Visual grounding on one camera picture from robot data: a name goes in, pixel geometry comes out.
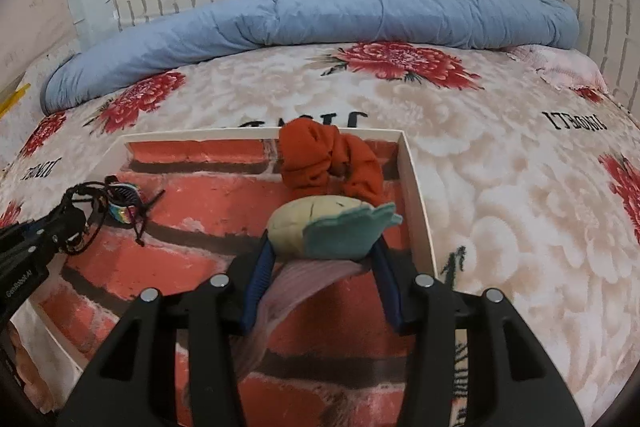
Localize black cord hair ties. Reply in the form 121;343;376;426
56;180;114;256

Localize cream plush hair accessory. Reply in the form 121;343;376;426
232;195;402;381

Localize orange fabric scrunchie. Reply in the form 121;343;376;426
279;118;386;207

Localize yellow cloth strip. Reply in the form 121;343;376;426
0;83;30;117

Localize white tray brick lining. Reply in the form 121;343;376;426
1;129;454;426

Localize floral bed blanket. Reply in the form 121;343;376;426
1;42;639;426

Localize pink padded headboard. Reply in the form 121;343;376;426
0;0;76;86

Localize pink pillow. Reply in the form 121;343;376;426
506;44;608;93

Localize blue rolled duvet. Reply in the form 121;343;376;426
40;0;580;115

